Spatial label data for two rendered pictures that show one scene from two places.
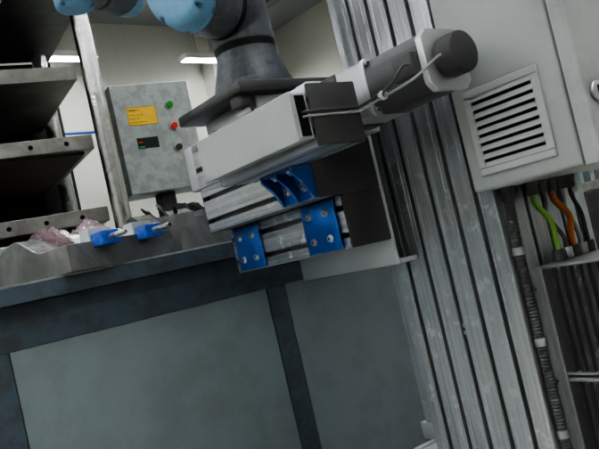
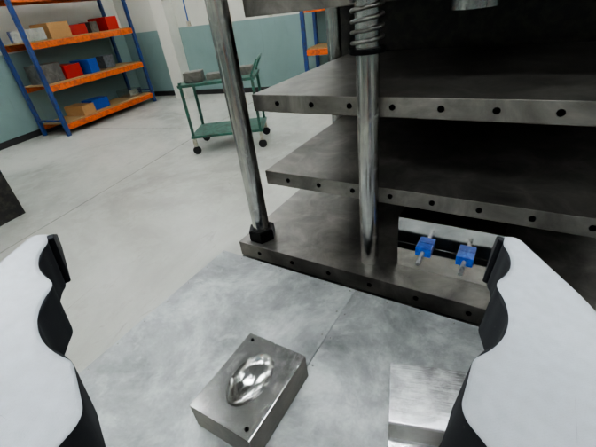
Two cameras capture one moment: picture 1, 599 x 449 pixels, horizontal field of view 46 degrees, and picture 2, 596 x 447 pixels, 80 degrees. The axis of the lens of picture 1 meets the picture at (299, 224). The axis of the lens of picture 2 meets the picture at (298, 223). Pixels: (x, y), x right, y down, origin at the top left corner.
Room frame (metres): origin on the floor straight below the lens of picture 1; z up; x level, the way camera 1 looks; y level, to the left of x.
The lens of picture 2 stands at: (1.42, 0.49, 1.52)
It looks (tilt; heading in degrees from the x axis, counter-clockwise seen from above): 32 degrees down; 66
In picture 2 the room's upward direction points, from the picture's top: 8 degrees counter-clockwise
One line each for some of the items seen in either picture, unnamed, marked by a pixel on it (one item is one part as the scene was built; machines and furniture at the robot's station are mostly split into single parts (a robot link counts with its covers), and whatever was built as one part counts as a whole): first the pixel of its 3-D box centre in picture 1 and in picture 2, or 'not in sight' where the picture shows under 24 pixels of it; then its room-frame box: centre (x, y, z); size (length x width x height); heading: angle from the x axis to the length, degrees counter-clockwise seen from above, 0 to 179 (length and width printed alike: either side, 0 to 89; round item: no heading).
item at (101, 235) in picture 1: (108, 237); not in sight; (1.43, 0.39, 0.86); 0.13 x 0.05 x 0.05; 48
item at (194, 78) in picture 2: not in sight; (227, 105); (2.72, 5.00, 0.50); 0.98 x 0.55 x 1.01; 151
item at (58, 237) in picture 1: (62, 237); not in sight; (1.65, 0.55, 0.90); 0.26 x 0.18 x 0.08; 48
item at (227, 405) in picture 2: not in sight; (253, 389); (1.48, 0.97, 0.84); 0.20 x 0.15 x 0.07; 31
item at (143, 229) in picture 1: (151, 230); not in sight; (1.51, 0.31, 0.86); 0.13 x 0.05 x 0.05; 48
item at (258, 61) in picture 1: (250, 71); not in sight; (1.31, 0.03, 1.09); 0.15 x 0.15 x 0.10
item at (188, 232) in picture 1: (190, 229); not in sight; (1.91, 0.29, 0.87); 0.50 x 0.26 x 0.14; 31
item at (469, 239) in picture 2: not in sight; (462, 209); (2.32, 1.17, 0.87); 0.50 x 0.27 x 0.17; 31
